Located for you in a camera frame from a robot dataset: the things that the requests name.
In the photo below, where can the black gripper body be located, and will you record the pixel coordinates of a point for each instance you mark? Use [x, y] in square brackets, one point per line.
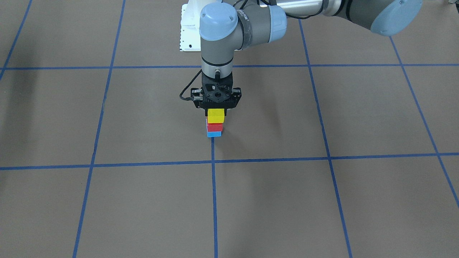
[237, 95]

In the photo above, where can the yellow wooden block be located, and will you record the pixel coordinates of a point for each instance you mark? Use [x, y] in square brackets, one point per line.
[215, 116]

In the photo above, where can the red wooden block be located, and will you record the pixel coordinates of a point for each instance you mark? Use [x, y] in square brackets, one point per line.
[217, 127]

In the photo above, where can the blue wooden block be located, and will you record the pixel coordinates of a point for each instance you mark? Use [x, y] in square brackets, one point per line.
[212, 134]

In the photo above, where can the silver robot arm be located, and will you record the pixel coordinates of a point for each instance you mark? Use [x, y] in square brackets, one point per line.
[225, 26]

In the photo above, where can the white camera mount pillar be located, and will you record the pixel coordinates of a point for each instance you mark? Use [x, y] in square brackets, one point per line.
[189, 32]

